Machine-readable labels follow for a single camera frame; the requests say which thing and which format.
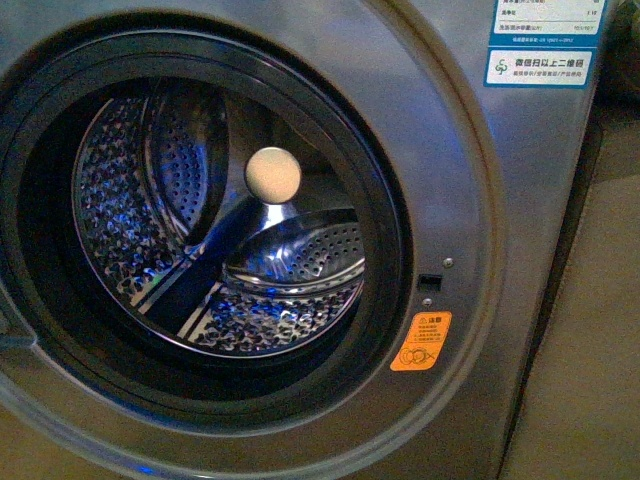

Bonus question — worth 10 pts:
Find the blue white energy label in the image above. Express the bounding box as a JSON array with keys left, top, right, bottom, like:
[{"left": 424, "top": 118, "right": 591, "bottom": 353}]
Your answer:
[{"left": 484, "top": 0, "right": 608, "bottom": 89}]

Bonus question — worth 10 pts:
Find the orange warning sticker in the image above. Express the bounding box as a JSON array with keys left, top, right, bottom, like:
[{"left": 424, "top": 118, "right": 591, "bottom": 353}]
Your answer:
[{"left": 390, "top": 311, "right": 452, "bottom": 372}]

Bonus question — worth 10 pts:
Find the grey front-load washing machine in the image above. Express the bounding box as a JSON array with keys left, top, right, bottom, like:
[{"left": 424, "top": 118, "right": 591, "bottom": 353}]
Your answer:
[{"left": 1, "top": 1, "right": 615, "bottom": 479}]

